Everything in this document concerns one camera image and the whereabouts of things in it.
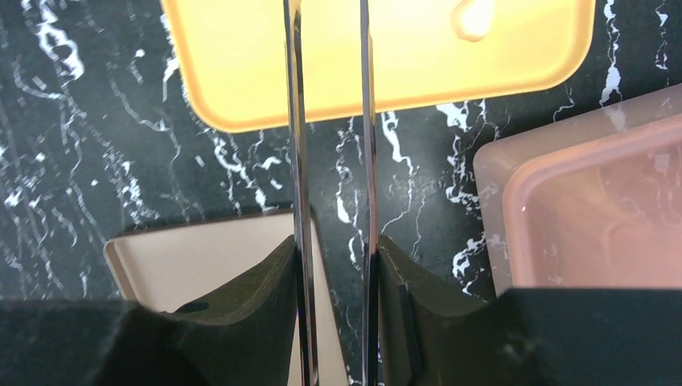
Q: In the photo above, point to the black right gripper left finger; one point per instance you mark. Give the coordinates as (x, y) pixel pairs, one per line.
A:
(241, 333)

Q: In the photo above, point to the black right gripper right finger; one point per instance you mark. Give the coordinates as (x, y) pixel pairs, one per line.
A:
(433, 334)

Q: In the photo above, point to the metal tweezers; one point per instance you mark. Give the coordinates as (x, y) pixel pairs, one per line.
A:
(302, 236)

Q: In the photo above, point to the rose gold box lid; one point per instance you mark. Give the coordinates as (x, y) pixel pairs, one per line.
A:
(168, 267)

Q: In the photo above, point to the white chocolate piece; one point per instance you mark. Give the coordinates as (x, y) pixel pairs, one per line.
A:
(471, 19)

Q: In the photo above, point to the pink plastic storage box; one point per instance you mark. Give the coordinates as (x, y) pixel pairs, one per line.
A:
(590, 201)

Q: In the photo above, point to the yellow tray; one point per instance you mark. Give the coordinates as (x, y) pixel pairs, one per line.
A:
(232, 56)

